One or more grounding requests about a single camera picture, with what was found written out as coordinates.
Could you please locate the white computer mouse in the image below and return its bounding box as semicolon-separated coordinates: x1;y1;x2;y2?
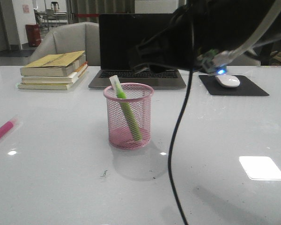
215;75;240;88

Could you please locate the bottom green-edged book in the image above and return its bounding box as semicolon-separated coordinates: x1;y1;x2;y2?
16;71;88;90

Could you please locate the black mouse pad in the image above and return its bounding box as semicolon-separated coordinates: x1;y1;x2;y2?
199;75;269;97

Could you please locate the top yellow book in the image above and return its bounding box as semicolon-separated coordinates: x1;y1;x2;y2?
20;51;86;77

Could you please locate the left grey armchair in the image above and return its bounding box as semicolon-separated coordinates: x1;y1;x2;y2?
29;22;101;66

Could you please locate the pink mesh pen holder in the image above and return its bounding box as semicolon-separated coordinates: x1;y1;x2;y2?
104;82;154;150

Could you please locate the green circuit board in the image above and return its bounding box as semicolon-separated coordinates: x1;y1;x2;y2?
197;49;219;74

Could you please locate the white ribbon cable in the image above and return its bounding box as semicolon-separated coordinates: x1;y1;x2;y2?
215;0;281;68

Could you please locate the dark grey laptop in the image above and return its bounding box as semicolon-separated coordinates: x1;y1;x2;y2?
88;13;187;89

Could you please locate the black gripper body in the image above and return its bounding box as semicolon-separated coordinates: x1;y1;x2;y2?
155;0;281;70

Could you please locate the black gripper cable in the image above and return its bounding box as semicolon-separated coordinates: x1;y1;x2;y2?
168;21;195;225

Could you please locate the middle cream book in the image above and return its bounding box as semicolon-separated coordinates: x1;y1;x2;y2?
22;64;88;84

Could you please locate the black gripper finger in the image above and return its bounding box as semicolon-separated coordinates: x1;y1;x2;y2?
128;35;176;73

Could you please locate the green highlighter pen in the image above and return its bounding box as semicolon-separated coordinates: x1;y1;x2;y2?
109;75;142;142

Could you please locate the red bin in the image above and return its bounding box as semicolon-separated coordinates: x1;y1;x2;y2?
25;24;41;47

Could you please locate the pink highlighter pen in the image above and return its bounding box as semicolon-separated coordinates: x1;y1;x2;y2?
0;117;18;139

